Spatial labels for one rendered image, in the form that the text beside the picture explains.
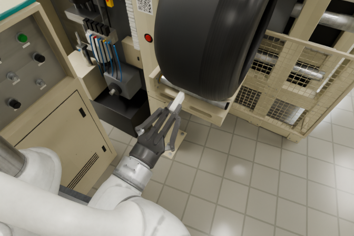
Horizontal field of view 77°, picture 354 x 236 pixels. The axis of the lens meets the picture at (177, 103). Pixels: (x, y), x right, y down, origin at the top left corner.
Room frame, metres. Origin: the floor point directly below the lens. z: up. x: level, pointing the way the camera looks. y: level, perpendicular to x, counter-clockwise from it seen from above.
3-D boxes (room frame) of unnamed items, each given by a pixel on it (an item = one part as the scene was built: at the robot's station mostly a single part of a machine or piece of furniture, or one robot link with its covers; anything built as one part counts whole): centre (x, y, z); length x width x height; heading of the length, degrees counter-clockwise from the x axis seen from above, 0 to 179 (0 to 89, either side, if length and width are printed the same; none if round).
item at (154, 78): (0.87, 0.02, 0.90); 0.40 x 0.03 x 0.10; 151
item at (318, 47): (0.96, -0.50, 0.65); 0.90 x 0.02 x 0.70; 61
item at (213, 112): (0.66, -0.07, 0.84); 0.36 x 0.09 x 0.06; 61
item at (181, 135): (0.89, 0.10, 0.01); 0.27 x 0.27 x 0.02; 61
